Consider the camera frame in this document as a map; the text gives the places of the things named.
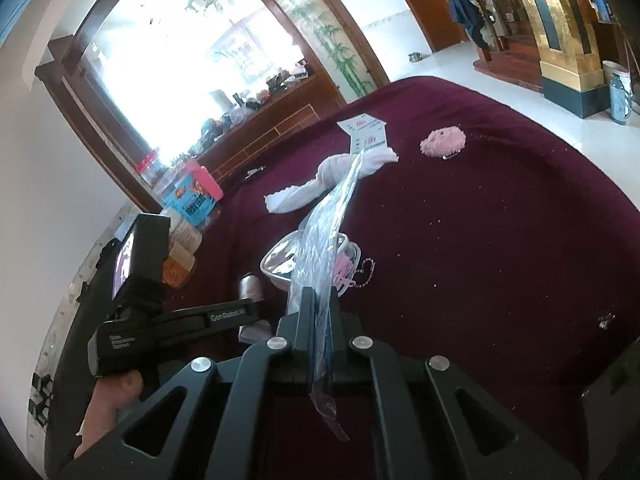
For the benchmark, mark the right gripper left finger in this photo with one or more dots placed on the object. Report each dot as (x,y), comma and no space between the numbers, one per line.
(203,423)

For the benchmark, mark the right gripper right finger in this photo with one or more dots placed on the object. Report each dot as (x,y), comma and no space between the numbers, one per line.
(433,420)

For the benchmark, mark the clear plastic pouch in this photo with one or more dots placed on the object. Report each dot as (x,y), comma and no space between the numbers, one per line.
(321,230)

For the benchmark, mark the left hand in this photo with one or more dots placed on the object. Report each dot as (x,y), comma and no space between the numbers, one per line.
(110,394)

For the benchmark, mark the clear jar with orange label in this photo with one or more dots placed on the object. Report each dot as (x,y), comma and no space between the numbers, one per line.
(178,267)

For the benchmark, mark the black bag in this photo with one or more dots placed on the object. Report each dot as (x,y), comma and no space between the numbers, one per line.
(73,383)

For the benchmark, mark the red lid toothpick jar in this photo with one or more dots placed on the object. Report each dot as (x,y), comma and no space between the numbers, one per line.
(182,231)

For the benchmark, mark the blue label plastic jar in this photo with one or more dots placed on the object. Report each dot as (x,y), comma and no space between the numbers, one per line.
(184,186)

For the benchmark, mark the pink clear cosmetic case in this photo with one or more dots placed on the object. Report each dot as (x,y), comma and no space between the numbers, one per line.
(350,269)

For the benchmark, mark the small metal clip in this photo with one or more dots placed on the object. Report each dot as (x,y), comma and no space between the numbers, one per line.
(252,172)

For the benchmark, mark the maroon tablecloth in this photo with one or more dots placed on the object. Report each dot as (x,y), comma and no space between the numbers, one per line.
(517,260)

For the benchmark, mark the white knotted towel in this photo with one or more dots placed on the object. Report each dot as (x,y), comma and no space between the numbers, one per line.
(330,173)

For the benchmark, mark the pink fluffy scrunchie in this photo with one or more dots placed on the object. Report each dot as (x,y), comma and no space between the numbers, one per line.
(444,143)

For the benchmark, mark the wooden cabinet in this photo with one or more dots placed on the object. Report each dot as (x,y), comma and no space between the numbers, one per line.
(288,113)

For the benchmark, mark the person in blue jacket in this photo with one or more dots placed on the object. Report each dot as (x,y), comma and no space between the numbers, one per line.
(465,14)

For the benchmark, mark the wooden door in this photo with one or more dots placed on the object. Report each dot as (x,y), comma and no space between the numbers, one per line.
(434,21)

